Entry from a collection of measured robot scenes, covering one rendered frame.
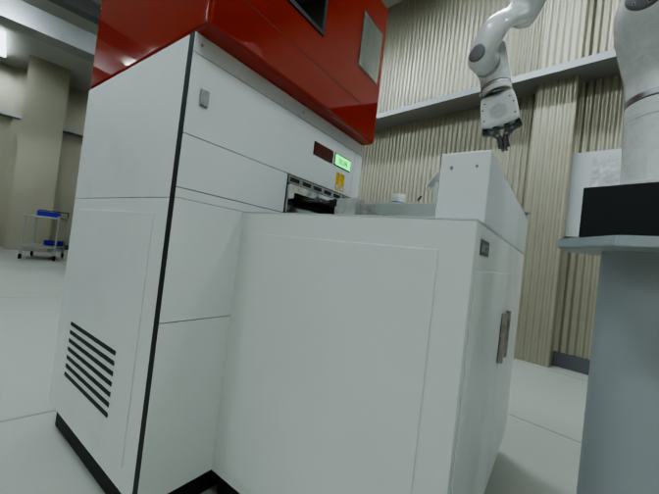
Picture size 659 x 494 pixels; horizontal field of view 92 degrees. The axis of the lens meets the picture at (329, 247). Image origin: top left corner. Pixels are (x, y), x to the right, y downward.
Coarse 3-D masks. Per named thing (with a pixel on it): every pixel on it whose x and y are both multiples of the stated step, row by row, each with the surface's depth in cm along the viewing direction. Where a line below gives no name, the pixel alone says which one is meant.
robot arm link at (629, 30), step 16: (624, 0) 62; (640, 0) 60; (656, 0) 58; (624, 16) 62; (640, 16) 60; (656, 16) 59; (624, 32) 63; (640, 32) 61; (656, 32) 60; (624, 48) 64; (640, 48) 62; (656, 48) 60; (624, 64) 66; (640, 64) 63; (656, 64) 61; (624, 80) 67; (640, 80) 63; (656, 80) 61; (624, 96) 68; (640, 96) 63
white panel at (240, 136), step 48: (192, 48) 76; (192, 96) 76; (240, 96) 87; (288, 96) 102; (192, 144) 77; (240, 144) 89; (288, 144) 104; (336, 144) 125; (192, 192) 79; (240, 192) 90; (336, 192) 129
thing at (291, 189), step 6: (288, 186) 104; (294, 186) 106; (288, 192) 104; (294, 192) 106; (300, 192) 109; (306, 192) 111; (312, 192) 114; (288, 198) 104; (324, 198) 120; (330, 198) 123; (288, 204) 105; (288, 210) 105; (294, 210) 107; (300, 210) 109; (306, 210) 112
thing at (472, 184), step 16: (448, 160) 64; (464, 160) 63; (480, 160) 61; (496, 160) 64; (448, 176) 64; (464, 176) 62; (480, 176) 61; (496, 176) 66; (448, 192) 64; (464, 192) 62; (480, 192) 60; (496, 192) 68; (512, 192) 87; (448, 208) 64; (464, 208) 62; (480, 208) 60; (496, 208) 69; (512, 208) 90; (496, 224) 71; (512, 224) 93; (512, 240) 96
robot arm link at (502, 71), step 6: (504, 42) 96; (498, 48) 95; (504, 48) 95; (504, 54) 95; (504, 60) 94; (498, 66) 93; (504, 66) 94; (492, 72) 94; (498, 72) 94; (504, 72) 94; (480, 78) 98; (486, 78) 96; (492, 78) 94; (510, 78) 95; (480, 84) 99
